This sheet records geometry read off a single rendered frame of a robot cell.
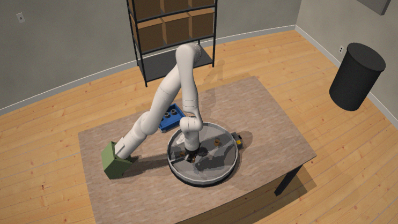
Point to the blue crate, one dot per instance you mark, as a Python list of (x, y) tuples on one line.
[(173, 120)]

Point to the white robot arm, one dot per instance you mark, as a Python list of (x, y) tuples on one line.
[(187, 56)]

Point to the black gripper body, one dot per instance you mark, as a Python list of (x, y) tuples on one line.
[(191, 152)]

